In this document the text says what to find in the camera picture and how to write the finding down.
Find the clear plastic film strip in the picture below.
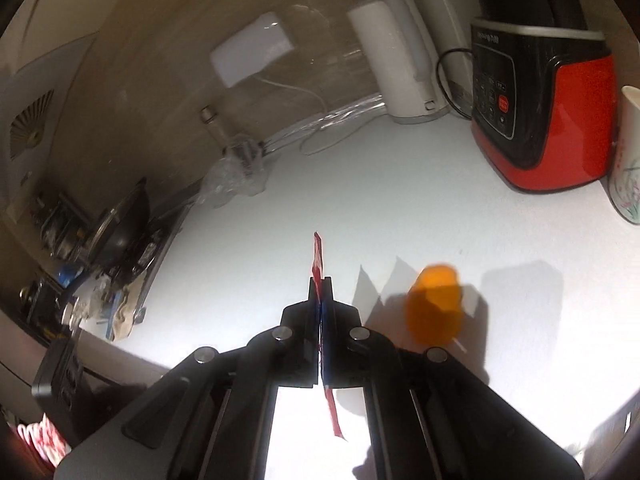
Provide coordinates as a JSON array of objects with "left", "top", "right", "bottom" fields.
[{"left": 262, "top": 92, "right": 388, "bottom": 153}]

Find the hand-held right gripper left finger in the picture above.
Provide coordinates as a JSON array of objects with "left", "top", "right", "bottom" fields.
[{"left": 55, "top": 276, "right": 321, "bottom": 480}]

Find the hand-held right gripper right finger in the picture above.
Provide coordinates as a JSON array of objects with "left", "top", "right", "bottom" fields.
[{"left": 320, "top": 276, "right": 586, "bottom": 480}]

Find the red wrapper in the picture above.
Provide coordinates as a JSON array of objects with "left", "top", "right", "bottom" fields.
[{"left": 310, "top": 231, "right": 349, "bottom": 442}]

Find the person's left forearm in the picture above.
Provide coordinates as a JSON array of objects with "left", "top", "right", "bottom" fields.
[{"left": 15, "top": 412, "right": 68, "bottom": 476}]

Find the beige cloth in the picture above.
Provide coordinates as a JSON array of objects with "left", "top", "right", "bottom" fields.
[{"left": 111, "top": 280, "right": 147, "bottom": 342}]

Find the orange plastic piece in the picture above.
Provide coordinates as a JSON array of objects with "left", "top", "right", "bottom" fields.
[{"left": 404, "top": 262, "right": 469, "bottom": 354}]

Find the black stove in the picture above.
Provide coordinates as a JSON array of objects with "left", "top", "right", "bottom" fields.
[{"left": 75, "top": 180, "right": 201, "bottom": 321}]

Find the glass jar with metal lid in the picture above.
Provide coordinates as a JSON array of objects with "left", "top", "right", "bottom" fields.
[{"left": 200, "top": 105, "right": 238, "bottom": 148}]

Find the white appliance with vent grille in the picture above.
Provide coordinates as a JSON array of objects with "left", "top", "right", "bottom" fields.
[{"left": 0, "top": 32, "right": 101, "bottom": 226}]

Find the white wall power adapter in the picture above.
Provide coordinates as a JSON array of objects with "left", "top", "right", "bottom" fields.
[{"left": 210, "top": 11, "right": 295, "bottom": 88}]

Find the clear plastic bag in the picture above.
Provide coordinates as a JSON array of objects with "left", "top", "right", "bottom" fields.
[{"left": 200, "top": 135, "right": 268, "bottom": 209}]

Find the white electric kettle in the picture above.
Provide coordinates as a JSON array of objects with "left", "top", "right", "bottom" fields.
[{"left": 346, "top": 0, "right": 449, "bottom": 125}]

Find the black pan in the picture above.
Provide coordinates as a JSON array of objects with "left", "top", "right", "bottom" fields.
[{"left": 87, "top": 177, "right": 151, "bottom": 267}]

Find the black power cable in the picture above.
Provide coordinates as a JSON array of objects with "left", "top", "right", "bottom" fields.
[{"left": 435, "top": 47, "right": 476, "bottom": 121}]

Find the white floral cup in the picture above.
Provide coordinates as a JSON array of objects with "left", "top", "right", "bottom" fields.
[{"left": 607, "top": 86, "right": 640, "bottom": 225}]

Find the white cable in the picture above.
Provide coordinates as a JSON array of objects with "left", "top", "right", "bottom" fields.
[{"left": 255, "top": 75, "right": 386, "bottom": 157}]

